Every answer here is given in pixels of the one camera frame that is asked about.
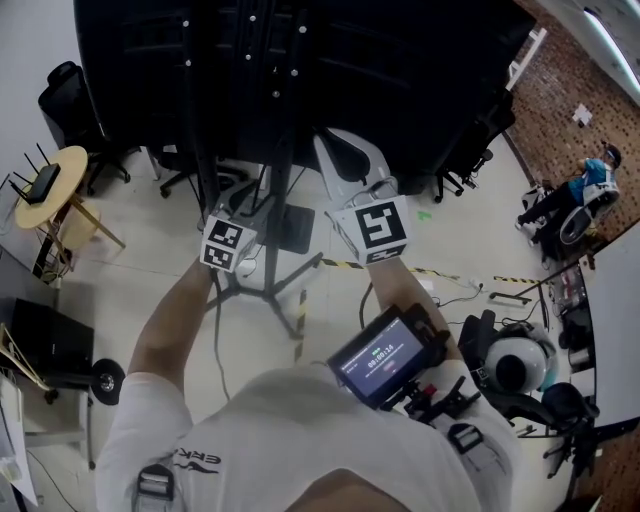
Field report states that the grey harness strap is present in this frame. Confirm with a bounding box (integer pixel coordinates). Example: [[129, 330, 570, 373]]
[[446, 422, 506, 472], [131, 462, 177, 512]]

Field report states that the white table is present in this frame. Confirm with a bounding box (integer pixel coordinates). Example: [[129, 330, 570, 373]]
[[587, 234, 640, 432]]

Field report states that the metal cup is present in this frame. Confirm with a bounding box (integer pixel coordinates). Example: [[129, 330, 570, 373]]
[[567, 344, 595, 372]]

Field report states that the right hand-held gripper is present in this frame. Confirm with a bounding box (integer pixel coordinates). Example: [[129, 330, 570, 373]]
[[312, 128, 409, 267]]

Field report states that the black speaker box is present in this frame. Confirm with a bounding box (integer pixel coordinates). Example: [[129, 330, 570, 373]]
[[9, 297, 96, 377]]

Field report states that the black stand shelf tray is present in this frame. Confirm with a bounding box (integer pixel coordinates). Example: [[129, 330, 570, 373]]
[[279, 204, 316, 255]]

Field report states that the black tripod stand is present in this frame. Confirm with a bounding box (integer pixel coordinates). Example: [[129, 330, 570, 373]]
[[488, 252, 596, 307], [180, 0, 326, 342]]

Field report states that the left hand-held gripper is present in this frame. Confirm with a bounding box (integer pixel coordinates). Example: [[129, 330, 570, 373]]
[[199, 168, 278, 274]]

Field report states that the dangling black cable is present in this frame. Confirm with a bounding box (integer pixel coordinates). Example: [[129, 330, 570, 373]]
[[212, 269, 232, 401]]

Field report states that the person's right forearm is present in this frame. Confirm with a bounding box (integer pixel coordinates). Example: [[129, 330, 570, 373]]
[[367, 257, 465, 369]]

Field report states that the black chest-mounted monitor rig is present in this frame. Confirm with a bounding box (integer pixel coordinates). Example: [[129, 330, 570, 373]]
[[326, 302, 485, 427]]

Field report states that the person's head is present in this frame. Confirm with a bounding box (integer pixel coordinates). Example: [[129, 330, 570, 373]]
[[282, 468, 484, 512]]

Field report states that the white round helmet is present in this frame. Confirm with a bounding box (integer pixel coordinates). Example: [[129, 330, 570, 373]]
[[484, 337, 550, 400]]

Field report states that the person's left forearm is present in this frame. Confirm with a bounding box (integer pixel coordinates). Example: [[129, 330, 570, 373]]
[[126, 257, 217, 390]]

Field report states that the black router with antennas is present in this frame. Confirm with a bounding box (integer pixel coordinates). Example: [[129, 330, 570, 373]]
[[0, 142, 62, 207]]

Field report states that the black office chair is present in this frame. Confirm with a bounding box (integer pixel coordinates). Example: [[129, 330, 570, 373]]
[[37, 60, 132, 197], [433, 88, 517, 205], [158, 169, 204, 200], [457, 308, 601, 481]]

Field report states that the white shelf rack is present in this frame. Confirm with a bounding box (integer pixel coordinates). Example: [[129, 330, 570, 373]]
[[507, 27, 550, 91]]

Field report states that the ceiling light tube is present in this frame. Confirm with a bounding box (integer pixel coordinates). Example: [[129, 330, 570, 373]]
[[582, 0, 640, 91]]

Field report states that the person's white shirt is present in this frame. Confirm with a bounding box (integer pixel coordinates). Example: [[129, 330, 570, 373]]
[[93, 360, 525, 512]]

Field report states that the white office chair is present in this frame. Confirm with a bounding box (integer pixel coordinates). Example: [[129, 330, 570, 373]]
[[558, 189, 622, 246]]

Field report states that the pack of water bottles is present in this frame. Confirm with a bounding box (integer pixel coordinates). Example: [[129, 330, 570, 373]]
[[554, 264, 587, 304]]

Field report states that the wooden clothes hanger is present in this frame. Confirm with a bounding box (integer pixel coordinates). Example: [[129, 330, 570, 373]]
[[0, 322, 52, 392]]

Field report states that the white curved desk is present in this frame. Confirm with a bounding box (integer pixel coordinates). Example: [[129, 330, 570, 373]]
[[0, 372, 97, 512]]

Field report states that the round wooden table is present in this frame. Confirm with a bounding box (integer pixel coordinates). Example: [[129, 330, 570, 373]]
[[13, 144, 127, 284]]

